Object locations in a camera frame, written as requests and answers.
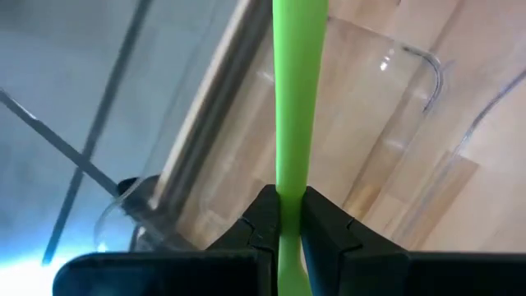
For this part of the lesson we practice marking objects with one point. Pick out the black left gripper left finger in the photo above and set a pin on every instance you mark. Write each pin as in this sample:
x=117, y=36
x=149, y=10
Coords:
x=230, y=267

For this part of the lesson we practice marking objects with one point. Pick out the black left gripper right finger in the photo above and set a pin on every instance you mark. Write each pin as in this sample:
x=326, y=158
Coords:
x=370, y=271

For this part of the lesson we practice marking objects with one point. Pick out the green silicone spatula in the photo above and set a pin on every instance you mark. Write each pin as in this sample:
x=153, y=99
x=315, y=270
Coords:
x=298, y=103

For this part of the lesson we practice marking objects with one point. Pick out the clear plastic bin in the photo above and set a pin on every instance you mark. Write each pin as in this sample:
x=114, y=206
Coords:
x=370, y=123

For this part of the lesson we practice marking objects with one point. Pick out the black frame clamp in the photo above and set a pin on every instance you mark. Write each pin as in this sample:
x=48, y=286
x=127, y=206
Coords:
x=131, y=187

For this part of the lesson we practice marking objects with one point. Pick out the black metal table frame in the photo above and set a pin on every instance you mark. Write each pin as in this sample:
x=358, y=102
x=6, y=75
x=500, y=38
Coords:
x=205, y=115

